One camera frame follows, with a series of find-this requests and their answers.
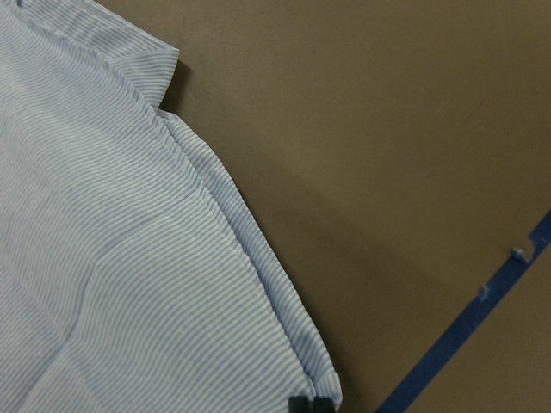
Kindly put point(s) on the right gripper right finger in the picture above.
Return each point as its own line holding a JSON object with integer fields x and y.
{"x": 322, "y": 405}

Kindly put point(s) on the light blue striped shirt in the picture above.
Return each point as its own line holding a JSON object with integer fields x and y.
{"x": 133, "y": 275}

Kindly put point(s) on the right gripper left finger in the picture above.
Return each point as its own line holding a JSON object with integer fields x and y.
{"x": 299, "y": 405}

